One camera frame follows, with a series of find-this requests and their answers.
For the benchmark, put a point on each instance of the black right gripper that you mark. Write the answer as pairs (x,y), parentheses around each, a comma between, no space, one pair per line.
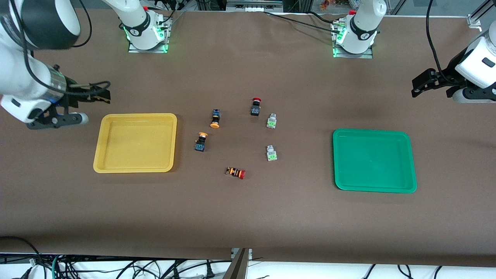
(73,94)

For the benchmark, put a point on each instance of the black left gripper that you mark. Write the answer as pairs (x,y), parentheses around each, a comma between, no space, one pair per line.
(445,77)

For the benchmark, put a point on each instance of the yellow push button blue body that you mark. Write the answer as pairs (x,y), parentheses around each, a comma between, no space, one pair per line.
(215,116)
(200,145)

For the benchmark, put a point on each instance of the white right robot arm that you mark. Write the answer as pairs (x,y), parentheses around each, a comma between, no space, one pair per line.
(23,77)

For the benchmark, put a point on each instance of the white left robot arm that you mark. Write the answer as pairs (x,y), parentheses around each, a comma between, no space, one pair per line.
(362,27)

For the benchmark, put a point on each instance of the yellow plastic tray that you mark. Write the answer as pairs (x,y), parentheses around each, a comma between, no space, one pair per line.
(135,147)

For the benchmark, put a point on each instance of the green plastic tray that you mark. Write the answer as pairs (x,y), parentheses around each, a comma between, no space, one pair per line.
(374,162)

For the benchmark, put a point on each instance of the red push button orange body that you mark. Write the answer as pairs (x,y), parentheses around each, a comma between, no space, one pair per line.
(234,171)

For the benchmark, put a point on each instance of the red push button black body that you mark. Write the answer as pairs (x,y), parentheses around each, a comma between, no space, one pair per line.
(255,110)

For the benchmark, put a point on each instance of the green push button white body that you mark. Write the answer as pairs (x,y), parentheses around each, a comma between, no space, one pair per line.
(271,155)
(271,122)

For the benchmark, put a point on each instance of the brown table cover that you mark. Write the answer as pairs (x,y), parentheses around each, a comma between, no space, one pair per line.
(248,217)

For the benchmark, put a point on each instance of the metal table leg bracket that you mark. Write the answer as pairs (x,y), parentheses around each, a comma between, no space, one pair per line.
(240,267)

